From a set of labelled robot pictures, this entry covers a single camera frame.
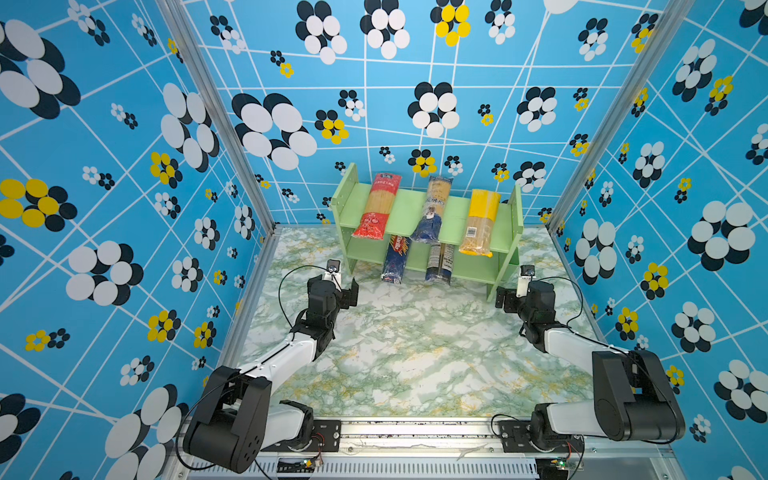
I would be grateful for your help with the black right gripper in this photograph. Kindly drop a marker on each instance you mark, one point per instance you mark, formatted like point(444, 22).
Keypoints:
point(510, 295)

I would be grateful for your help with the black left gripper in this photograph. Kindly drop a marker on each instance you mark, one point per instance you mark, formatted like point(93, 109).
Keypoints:
point(349, 296)

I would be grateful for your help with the dark blue spaghetti package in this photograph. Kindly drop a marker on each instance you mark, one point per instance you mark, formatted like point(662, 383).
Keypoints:
point(394, 265)

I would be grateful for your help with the clear blue spaghetti package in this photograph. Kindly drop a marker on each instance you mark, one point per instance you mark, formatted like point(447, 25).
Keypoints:
point(440, 263)

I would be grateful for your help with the blue yellow spaghetti package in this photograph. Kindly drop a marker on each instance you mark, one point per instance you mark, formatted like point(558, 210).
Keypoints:
point(437, 194)

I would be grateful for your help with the red spaghetti package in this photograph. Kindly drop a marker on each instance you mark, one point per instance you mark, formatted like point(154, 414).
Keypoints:
point(378, 207)

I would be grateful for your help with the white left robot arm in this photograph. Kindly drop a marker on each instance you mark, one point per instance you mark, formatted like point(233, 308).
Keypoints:
point(234, 420)

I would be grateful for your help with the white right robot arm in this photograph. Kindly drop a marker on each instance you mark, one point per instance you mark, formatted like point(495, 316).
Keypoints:
point(632, 397)

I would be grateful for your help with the right controller board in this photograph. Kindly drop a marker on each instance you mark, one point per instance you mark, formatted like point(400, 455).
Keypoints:
point(552, 469)

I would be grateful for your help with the controller board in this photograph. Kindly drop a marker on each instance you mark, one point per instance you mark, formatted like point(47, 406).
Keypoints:
point(552, 469)
point(304, 466)

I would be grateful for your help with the left controller board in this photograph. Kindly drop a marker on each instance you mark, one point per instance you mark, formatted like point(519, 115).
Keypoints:
point(304, 466)

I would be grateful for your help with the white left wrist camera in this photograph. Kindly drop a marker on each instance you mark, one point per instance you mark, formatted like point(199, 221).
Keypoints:
point(333, 271)

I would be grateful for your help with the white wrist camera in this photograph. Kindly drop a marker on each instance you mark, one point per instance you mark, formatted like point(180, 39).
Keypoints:
point(333, 271)
point(526, 276)

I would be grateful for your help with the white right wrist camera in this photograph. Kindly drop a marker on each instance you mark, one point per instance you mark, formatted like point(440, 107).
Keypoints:
point(526, 276)

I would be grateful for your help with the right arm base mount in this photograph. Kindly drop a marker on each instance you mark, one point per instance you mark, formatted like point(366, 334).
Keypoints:
point(534, 435)

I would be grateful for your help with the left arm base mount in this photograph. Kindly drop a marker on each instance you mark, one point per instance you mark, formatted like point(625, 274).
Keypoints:
point(292, 427)

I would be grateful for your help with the aluminium corner post left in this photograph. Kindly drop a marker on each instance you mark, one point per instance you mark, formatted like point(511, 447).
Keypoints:
point(181, 30)

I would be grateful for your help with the aluminium corner post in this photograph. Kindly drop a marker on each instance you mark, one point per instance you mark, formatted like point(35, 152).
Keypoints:
point(181, 30)
point(669, 23)

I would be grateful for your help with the aluminium corner post right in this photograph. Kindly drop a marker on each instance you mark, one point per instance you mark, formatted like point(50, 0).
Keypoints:
point(669, 23)

